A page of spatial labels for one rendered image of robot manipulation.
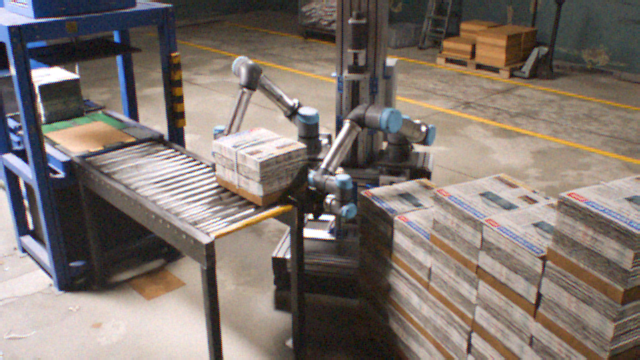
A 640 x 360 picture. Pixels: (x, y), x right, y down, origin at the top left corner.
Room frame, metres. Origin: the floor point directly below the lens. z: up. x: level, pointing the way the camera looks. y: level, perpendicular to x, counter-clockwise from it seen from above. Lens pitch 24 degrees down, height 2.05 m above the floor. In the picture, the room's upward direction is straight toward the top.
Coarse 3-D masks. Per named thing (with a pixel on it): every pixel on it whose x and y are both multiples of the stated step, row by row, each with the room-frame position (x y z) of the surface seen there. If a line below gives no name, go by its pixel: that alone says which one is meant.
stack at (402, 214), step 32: (384, 192) 2.71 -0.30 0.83; (416, 192) 2.71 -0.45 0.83; (384, 224) 2.52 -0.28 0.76; (416, 224) 2.38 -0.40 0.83; (384, 256) 2.51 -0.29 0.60; (416, 256) 2.30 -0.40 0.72; (448, 256) 2.11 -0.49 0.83; (384, 288) 2.50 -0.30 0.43; (416, 288) 2.28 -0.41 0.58; (448, 288) 2.09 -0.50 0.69; (480, 288) 1.93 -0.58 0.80; (384, 320) 2.50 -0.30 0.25; (416, 320) 2.26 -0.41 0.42; (448, 320) 2.06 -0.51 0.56; (480, 320) 1.91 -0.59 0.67; (512, 320) 1.78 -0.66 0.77; (416, 352) 2.25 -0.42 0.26; (480, 352) 1.90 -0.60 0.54; (512, 352) 1.75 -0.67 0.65
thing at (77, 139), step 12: (60, 132) 3.68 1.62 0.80; (72, 132) 3.68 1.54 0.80; (84, 132) 3.67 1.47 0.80; (96, 132) 3.67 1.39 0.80; (108, 132) 3.67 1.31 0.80; (120, 132) 3.67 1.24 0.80; (60, 144) 3.46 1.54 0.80; (72, 144) 3.46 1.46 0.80; (84, 144) 3.46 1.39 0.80; (96, 144) 3.46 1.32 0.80
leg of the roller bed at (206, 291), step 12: (204, 276) 2.28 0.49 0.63; (216, 276) 2.30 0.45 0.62; (204, 288) 2.29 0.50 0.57; (216, 288) 2.30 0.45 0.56; (204, 300) 2.29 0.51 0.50; (216, 300) 2.29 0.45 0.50; (216, 312) 2.29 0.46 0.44; (216, 324) 2.28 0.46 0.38; (216, 336) 2.28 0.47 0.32; (216, 348) 2.28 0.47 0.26
